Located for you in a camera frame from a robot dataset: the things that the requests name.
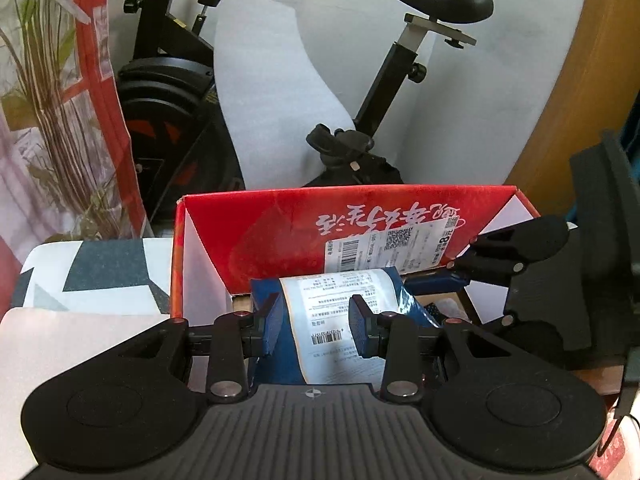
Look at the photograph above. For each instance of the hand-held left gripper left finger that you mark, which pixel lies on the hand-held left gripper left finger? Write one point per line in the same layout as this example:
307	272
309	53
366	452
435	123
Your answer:
270	325

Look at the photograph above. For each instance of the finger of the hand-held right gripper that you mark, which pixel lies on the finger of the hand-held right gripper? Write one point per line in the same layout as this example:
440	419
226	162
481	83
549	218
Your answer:
500	324
530	237

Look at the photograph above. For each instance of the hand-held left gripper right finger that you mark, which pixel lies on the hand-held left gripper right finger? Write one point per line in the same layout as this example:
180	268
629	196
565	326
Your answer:
361	327

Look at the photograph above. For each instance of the blue package with white label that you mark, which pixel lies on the blue package with white label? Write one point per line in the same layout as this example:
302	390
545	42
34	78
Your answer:
325	310

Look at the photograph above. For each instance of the red cardboard box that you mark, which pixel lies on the red cardboard box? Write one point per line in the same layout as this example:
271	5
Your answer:
260	225

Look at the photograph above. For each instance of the blue curtain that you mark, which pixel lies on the blue curtain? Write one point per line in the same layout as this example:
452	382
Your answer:
631	135

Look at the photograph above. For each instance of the grey geometric tablecloth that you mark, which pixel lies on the grey geometric tablecloth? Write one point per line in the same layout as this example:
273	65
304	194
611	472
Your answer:
115	270

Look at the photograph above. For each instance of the white foam sheet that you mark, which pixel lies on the white foam sheet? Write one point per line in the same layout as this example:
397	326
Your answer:
270	100

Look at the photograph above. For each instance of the black exercise bike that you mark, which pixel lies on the black exercise bike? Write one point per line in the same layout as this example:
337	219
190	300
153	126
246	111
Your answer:
170	105

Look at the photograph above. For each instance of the pink printed backdrop cloth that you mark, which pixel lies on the pink printed backdrop cloth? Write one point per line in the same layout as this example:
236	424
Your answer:
55	135

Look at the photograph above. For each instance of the yellow wooden door frame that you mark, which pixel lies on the yellow wooden door frame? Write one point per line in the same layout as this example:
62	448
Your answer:
570	85

